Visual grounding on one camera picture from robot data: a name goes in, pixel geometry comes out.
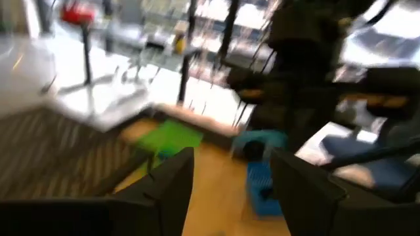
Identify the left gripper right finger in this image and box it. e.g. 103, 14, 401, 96
270, 149, 347, 236

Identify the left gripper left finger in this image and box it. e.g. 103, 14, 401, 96
114, 147, 195, 236

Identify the blue plastic basket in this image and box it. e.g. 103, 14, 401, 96
231, 128, 289, 218

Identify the green plastic basket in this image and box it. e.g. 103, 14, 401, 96
136, 119, 204, 158

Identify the black mesh shelf riser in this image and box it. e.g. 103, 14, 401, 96
0, 106, 155, 201

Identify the red object on pole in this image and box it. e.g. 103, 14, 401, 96
60, 1, 96, 26

